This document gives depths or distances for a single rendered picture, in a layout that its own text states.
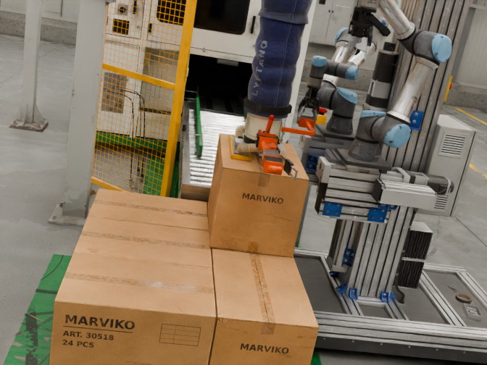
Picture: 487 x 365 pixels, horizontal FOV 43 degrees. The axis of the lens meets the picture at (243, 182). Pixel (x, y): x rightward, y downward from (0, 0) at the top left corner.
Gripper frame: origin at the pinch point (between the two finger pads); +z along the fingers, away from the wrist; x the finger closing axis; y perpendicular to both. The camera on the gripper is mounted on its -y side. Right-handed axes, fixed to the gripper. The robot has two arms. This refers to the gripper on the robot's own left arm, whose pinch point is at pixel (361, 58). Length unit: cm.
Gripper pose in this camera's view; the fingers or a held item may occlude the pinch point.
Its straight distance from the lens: 264.8
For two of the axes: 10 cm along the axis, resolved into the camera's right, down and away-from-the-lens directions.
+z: -1.7, 9.3, 3.1
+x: 0.9, 3.3, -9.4
